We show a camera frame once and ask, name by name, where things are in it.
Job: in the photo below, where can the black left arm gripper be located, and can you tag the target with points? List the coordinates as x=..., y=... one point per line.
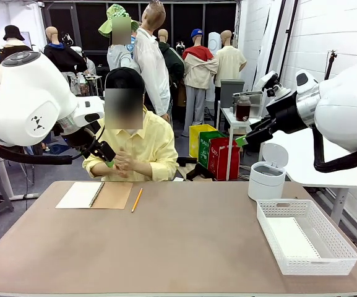
x=79, y=137

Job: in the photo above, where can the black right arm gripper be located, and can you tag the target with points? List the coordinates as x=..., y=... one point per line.
x=285, y=114

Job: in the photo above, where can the brown spiral notebook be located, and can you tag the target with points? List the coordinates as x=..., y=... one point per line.
x=104, y=196

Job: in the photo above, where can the yellow pencil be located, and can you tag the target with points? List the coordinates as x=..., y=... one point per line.
x=136, y=200

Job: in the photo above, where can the white paper sheet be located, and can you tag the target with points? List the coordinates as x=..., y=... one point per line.
x=289, y=238

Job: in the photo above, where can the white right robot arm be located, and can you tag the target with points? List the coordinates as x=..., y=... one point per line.
x=345, y=105

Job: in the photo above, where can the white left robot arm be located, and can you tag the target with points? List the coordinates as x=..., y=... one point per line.
x=26, y=102

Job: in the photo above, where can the person's right forearm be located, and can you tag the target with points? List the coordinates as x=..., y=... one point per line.
x=102, y=170

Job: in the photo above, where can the person's left forearm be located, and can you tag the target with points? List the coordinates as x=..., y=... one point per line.
x=142, y=170

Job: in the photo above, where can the person's left hand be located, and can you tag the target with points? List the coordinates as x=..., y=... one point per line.
x=126, y=162

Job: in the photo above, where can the person's right hand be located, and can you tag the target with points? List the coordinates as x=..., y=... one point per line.
x=121, y=174

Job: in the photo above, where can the glass jar brown liquid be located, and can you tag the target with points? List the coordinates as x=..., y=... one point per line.
x=243, y=109

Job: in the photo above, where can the small white side table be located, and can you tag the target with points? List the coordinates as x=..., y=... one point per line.
x=229, y=119

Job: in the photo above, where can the stacked metal trays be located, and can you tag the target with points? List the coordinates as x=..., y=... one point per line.
x=255, y=97

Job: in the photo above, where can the person in yellow shirt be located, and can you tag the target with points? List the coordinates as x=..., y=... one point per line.
x=153, y=145

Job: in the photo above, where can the grey box bin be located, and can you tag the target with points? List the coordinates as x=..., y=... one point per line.
x=231, y=91

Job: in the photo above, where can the red recycling bag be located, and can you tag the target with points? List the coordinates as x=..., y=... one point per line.
x=220, y=161

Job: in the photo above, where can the white round trash bin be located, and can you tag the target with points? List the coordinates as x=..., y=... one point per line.
x=264, y=182

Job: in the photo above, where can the large white desk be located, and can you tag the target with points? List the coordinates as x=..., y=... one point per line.
x=299, y=167

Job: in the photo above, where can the green recycling bag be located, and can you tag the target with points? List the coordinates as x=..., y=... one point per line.
x=204, y=148

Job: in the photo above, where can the yellow recycling bag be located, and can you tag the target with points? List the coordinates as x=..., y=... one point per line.
x=195, y=140

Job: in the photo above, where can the mannequin cream shirt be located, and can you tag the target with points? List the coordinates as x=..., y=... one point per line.
x=229, y=65

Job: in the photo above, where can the black cap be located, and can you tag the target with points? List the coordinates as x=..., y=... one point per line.
x=124, y=79

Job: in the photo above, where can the black stand base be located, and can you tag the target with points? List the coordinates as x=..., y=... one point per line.
x=196, y=171

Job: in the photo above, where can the mannequin blue cap red jacket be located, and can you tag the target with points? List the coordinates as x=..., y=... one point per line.
x=198, y=71

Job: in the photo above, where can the tall mannequin white shirt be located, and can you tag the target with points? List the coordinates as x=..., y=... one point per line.
x=152, y=68

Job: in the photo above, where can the figure green checked hat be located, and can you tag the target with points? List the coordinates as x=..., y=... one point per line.
x=117, y=57

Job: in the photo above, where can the black tripod pole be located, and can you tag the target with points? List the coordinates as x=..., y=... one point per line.
x=330, y=65

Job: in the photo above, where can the white tower fan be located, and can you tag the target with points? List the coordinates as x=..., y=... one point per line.
x=213, y=41

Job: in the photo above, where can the mannequin black hoodie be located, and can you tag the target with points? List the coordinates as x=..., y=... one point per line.
x=63, y=57

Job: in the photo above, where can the mannequin dark green jacket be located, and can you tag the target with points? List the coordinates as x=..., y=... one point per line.
x=173, y=62

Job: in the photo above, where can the white plastic mesh basket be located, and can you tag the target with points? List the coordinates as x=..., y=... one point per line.
x=336, y=247

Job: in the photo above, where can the mannequin black bucket hat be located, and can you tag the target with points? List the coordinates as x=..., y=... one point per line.
x=12, y=34

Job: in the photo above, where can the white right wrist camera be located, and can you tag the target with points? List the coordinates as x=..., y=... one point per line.
x=266, y=81

